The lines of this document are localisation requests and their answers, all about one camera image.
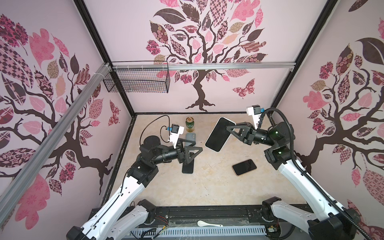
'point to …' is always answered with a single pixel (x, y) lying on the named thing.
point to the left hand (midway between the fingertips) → (199, 149)
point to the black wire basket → (137, 80)
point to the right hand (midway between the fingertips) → (229, 129)
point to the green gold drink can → (189, 123)
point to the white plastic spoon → (202, 223)
